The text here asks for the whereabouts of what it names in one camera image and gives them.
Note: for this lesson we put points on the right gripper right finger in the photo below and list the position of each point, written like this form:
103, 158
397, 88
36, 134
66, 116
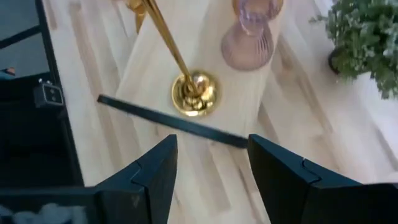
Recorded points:
276, 180

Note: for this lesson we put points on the small black camera box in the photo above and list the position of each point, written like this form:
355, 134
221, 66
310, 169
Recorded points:
49, 95

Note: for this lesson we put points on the wooden shelf with black legs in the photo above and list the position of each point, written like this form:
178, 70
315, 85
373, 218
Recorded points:
174, 122

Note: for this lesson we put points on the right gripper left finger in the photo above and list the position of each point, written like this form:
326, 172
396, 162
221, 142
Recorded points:
155, 180

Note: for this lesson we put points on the tall brass candlestick holder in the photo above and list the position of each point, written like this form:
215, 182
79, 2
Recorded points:
194, 96
136, 12

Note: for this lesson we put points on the clear glass bowl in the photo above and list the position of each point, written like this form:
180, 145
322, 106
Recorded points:
247, 53

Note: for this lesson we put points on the green plant in dark pot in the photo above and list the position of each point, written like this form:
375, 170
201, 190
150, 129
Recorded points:
363, 40

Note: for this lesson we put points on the black aluminium table frame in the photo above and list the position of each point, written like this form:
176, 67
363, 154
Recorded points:
70, 140

